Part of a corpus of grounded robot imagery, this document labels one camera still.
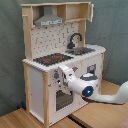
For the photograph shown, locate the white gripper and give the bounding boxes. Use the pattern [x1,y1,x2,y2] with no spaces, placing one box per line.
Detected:
[58,65,78,88]

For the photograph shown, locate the toy oven door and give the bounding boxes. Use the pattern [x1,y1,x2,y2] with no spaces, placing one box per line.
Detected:
[49,79,77,120]

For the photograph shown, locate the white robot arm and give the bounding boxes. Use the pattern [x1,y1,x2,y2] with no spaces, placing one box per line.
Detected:
[58,65,128,105]

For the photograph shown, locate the wooden toy kitchen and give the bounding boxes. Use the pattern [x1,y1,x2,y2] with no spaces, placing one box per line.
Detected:
[22,2,105,127]

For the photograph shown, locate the blue object behind kitchen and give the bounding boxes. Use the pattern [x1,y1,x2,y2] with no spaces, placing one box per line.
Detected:
[21,101,26,110]

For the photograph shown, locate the white fridge door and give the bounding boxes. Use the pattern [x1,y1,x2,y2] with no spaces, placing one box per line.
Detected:
[81,55,103,103]

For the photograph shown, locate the black stovetop red burners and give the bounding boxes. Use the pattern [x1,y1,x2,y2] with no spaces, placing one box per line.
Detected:
[34,53,71,66]

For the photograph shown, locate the grey toy sink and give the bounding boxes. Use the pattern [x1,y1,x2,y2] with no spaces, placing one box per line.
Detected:
[65,47,95,55]

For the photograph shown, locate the black toy faucet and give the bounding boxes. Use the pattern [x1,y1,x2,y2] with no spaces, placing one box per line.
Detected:
[67,33,83,49]

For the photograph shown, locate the grey range hood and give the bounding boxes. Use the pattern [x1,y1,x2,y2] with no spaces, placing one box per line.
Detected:
[35,5,64,27]

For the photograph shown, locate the white microwave door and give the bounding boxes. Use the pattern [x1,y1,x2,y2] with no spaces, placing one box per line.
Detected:
[88,3,94,22]

